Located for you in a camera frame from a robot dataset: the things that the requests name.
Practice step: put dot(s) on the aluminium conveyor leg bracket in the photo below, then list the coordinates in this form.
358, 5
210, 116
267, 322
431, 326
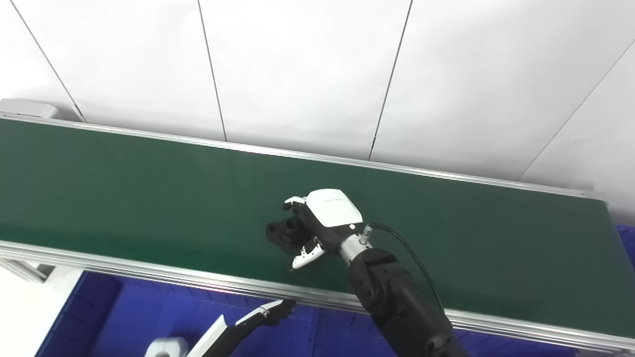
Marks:
27, 270

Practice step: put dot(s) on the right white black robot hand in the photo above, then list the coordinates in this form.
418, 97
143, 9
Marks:
332, 210

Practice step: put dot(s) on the green conveyor belt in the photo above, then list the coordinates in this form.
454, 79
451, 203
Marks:
149, 272
149, 198

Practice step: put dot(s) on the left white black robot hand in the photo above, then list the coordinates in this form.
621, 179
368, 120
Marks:
225, 337

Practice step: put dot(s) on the grey conveyor end housing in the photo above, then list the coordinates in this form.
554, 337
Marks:
27, 108

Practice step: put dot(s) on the black flange part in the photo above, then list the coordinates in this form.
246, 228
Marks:
283, 233

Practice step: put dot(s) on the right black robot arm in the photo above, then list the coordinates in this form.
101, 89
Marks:
397, 302

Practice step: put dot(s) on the blue plastic bin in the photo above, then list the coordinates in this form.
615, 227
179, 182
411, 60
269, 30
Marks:
347, 337
627, 245
124, 317

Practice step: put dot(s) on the white hexagonal part with hole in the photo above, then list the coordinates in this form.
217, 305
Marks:
166, 348

